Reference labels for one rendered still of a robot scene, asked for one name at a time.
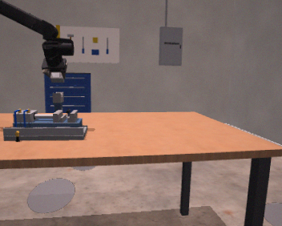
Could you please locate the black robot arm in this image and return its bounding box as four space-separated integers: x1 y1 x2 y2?
0 0 74 58

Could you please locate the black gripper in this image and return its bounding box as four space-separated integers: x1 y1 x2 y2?
42 54 67 79

